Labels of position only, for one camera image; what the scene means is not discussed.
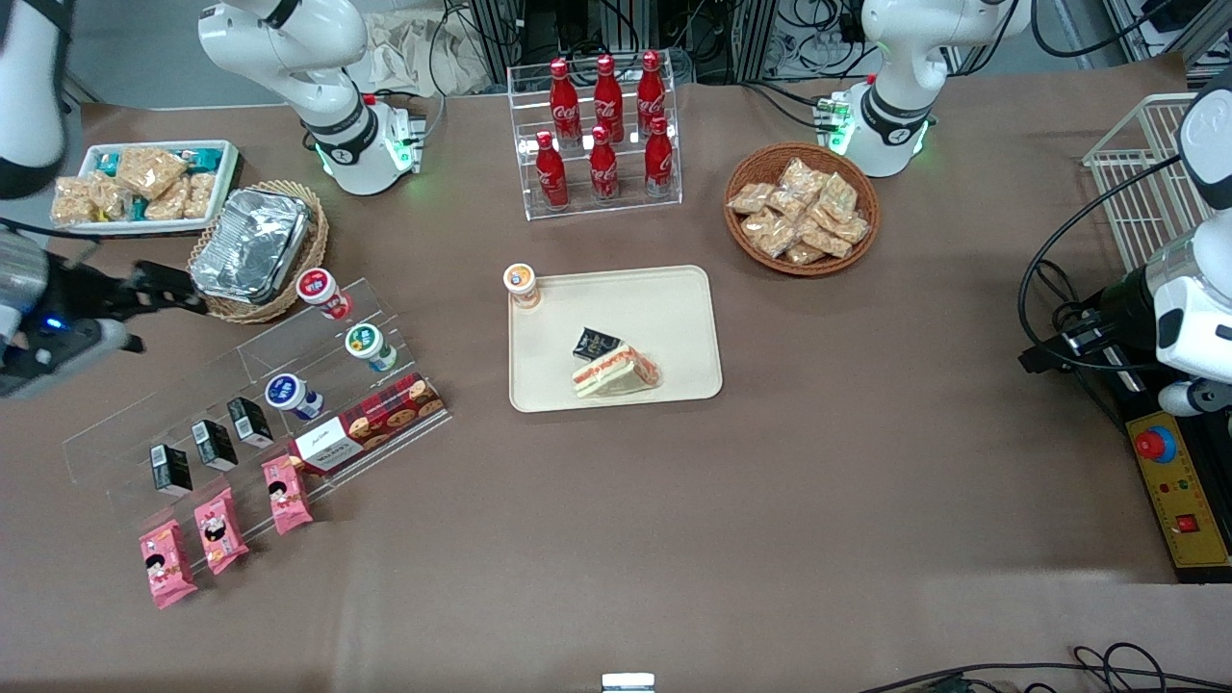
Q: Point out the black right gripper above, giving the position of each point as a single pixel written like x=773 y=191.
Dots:
x=79 y=289

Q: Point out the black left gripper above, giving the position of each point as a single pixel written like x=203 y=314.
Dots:
x=1122 y=306

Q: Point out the triangle sandwich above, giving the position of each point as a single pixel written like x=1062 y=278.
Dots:
x=616 y=373

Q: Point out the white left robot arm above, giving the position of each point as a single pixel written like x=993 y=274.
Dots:
x=900 y=58

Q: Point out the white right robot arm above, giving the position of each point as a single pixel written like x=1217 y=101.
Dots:
x=308 y=58

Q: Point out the white rectangular tray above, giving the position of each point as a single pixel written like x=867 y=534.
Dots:
x=226 y=183

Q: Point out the beige plastic tray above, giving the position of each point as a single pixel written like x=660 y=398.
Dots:
x=664 y=308

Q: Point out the teal snack packet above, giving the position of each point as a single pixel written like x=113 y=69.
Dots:
x=108 y=166
x=202 y=157
x=140 y=209

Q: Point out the clear rice cracker packet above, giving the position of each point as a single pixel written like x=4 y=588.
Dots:
x=168 y=202
x=787 y=205
x=804 y=255
x=804 y=177
x=768 y=234
x=852 y=229
x=838 y=195
x=751 y=198
x=151 y=171
x=75 y=204
x=200 y=194
x=826 y=241
x=113 y=199

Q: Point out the silver foil container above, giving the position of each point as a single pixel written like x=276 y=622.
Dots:
x=250 y=245

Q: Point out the oval wicker basket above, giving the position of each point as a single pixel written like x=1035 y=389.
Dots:
x=308 y=260

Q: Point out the red lid yogurt cup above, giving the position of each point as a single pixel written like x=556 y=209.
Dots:
x=318 y=287

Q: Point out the blue lid yogurt cup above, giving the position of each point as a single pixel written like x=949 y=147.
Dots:
x=286 y=392

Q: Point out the black box white label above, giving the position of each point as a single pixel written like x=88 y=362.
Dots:
x=171 y=470
x=251 y=423
x=214 y=445

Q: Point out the clear acrylic stepped stand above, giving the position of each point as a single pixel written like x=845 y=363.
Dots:
x=115 y=462

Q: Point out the yellow emergency stop box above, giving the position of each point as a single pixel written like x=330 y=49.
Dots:
x=1179 y=491

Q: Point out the green lid yogurt cup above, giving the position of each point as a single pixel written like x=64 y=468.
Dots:
x=366 y=342

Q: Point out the pink snack packet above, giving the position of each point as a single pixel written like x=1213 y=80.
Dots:
x=167 y=566
x=220 y=531
x=287 y=496

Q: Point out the red tartan cookie box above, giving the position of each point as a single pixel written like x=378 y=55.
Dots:
x=375 y=421

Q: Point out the round wicker basket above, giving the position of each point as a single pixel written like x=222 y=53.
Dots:
x=866 y=192

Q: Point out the crumpled beige paper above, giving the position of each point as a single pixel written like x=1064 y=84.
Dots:
x=414 y=53

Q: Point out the orange lid yogurt cup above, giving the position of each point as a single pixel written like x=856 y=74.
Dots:
x=521 y=281

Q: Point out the red cola bottle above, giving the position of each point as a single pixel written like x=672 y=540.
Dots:
x=608 y=96
x=603 y=171
x=551 y=178
x=652 y=94
x=658 y=162
x=564 y=101

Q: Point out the black box gold print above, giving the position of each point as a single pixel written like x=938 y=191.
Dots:
x=597 y=341

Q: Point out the clear acrylic bottle rack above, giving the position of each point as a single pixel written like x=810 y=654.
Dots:
x=626 y=207

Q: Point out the aluminium equipment rack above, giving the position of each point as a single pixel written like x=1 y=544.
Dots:
x=577 y=24

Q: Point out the small white box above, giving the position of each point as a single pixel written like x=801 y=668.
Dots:
x=628 y=683

